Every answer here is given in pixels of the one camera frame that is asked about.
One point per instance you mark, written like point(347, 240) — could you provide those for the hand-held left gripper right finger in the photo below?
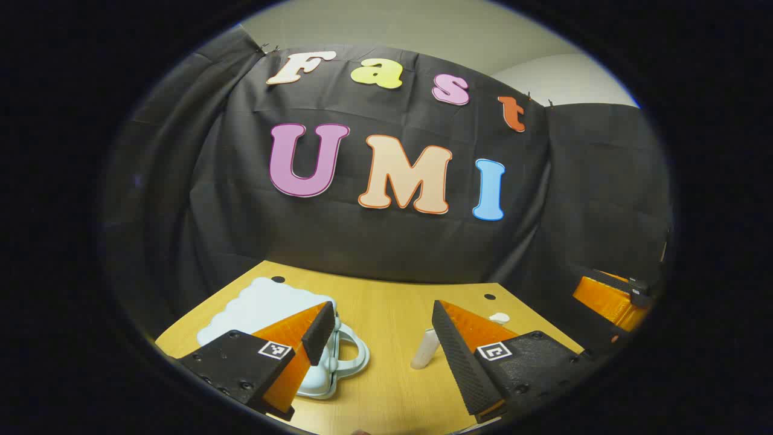
point(459, 356)

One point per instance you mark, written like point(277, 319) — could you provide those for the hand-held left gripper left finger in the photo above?
point(241, 362)

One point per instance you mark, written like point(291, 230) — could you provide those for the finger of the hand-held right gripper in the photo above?
point(607, 302)

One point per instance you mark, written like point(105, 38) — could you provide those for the white squeeze tube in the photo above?
point(425, 349)

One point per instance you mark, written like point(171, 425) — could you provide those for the light blue suitcase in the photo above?
point(259, 305)

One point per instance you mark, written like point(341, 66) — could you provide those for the black backdrop cloth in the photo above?
point(362, 241)

